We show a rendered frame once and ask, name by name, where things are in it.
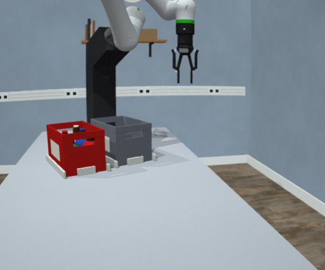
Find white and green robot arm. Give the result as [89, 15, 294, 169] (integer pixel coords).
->
[101, 0, 196, 53]

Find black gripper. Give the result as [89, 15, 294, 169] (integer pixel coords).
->
[172, 34, 198, 84]

